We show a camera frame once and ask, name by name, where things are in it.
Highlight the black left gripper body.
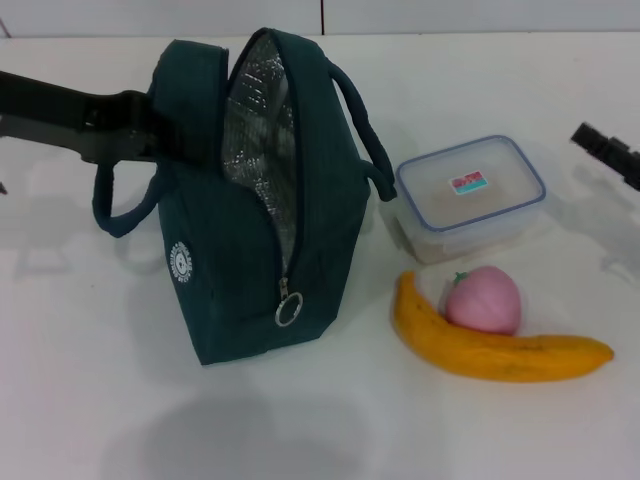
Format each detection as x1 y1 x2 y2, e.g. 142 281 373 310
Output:
0 69 157 166

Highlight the clear plastic lunch box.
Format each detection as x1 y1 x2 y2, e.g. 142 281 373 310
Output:
396 134 548 264

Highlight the dark blue insulated lunch bag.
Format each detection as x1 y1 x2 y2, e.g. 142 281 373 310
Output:
92 27 399 369

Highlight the pink toy peach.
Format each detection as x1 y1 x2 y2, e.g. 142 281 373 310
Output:
439 265 524 336

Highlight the yellow banana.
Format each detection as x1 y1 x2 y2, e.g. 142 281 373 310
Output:
391 270 615 384

